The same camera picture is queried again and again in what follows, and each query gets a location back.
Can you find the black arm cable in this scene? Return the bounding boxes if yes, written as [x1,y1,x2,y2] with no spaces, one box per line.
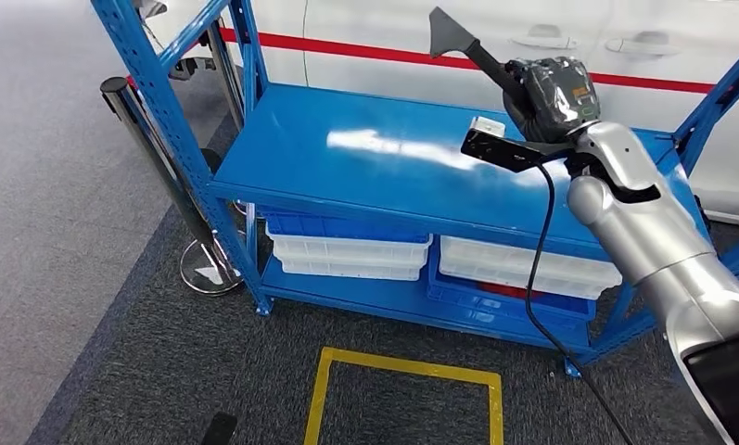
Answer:
[524,162,634,445]

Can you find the chrome stanchion with black cap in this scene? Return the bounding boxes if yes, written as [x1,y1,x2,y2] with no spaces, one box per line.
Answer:
[208,21,248,134]
[99,76,246,298]

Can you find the black plastic plate part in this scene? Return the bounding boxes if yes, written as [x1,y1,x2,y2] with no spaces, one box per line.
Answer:
[428,6,530,106]

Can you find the white car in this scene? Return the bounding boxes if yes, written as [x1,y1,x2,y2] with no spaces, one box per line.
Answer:
[132,0,739,228]

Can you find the blue metal shelf rack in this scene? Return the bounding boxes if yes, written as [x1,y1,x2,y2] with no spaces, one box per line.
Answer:
[89,0,739,377]

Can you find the red item in bin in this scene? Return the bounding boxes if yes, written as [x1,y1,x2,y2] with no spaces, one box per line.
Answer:
[479,282,542,301]

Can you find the long red barrier belt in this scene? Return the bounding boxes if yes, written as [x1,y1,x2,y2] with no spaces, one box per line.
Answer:
[218,27,739,101]

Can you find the yellow floor tape square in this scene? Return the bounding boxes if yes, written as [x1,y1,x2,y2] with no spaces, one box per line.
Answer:
[302,347,505,445]

